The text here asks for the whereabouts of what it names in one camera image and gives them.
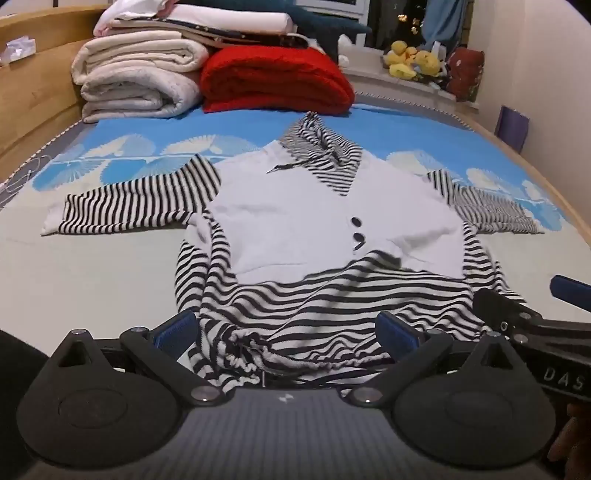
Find striped white hooded sweater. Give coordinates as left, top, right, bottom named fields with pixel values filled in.
left=43, top=113, right=539, bottom=390

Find person's right hand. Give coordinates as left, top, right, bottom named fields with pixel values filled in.
left=548, top=404, right=590, bottom=479

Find blue white patterned bedsheet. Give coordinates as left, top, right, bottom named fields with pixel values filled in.
left=1, top=105, right=590, bottom=353

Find purple box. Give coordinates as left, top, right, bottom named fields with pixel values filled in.
left=494, top=105, right=530, bottom=154

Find yellow plush toys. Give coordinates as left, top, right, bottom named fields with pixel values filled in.
left=382, top=40, right=447, bottom=82

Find cream folded quilt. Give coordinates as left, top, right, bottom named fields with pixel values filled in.
left=71, top=30, right=209, bottom=123

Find wooden headboard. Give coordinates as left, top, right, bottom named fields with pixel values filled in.
left=0, top=5, right=105, bottom=181

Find blue curtain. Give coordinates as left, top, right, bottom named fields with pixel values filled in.
left=422, top=0, right=468, bottom=51

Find red folded blanket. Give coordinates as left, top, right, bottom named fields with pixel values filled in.
left=199, top=46, right=355, bottom=115

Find white folded bedding stack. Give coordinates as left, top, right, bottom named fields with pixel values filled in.
left=93, top=1, right=308, bottom=48

